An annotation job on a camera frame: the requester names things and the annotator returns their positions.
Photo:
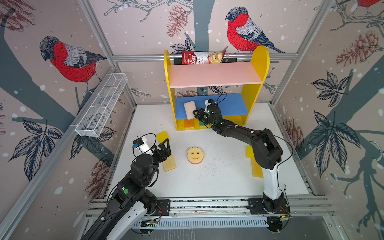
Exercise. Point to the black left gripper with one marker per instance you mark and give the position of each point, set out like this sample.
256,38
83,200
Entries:
166,151

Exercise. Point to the white wire mesh basket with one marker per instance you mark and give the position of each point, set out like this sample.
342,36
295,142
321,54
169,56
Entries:
98,113

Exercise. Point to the bright yellow square sponge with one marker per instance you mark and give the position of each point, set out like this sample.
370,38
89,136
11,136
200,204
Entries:
249,152

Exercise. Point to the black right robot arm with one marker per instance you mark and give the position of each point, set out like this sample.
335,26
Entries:
266,149

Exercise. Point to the small yellow square sponge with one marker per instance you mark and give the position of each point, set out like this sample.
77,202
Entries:
162,137

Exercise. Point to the orange scrub sponge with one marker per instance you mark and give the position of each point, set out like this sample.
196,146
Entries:
189,124

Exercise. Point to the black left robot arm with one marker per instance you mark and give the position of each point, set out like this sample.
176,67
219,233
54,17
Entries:
131,198

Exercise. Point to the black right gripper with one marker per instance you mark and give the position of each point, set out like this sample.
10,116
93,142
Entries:
200,113

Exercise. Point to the light pink sponge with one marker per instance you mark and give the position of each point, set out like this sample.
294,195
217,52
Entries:
190,107

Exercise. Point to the yellow rectangular sponge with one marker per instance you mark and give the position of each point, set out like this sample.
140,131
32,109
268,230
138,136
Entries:
257,171

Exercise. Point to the pale yellow sponge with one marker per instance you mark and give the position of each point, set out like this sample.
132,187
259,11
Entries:
169,164

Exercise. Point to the red cassava chips bag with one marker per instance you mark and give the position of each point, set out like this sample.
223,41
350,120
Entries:
198,58

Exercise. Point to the yellow shelf with coloured boards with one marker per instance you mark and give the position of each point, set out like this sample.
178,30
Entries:
234,107

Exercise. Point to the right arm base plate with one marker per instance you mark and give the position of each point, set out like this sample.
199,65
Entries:
261,207

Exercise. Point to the smiley face sponge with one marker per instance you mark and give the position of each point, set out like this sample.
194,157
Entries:
195,155

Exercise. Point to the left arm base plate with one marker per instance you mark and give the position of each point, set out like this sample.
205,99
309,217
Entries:
161,208

